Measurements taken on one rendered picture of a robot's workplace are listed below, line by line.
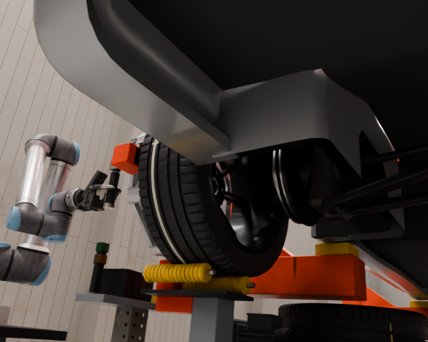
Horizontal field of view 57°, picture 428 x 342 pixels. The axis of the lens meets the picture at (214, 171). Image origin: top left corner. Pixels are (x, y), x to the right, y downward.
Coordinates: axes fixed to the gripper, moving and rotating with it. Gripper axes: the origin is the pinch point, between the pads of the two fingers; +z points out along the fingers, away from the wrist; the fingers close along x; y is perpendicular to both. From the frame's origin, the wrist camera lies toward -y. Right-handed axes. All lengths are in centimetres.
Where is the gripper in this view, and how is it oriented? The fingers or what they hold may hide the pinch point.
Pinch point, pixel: (115, 187)
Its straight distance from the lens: 158.0
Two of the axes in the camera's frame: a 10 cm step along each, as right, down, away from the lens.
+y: -0.9, 9.2, -3.9
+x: -5.7, -3.7, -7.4
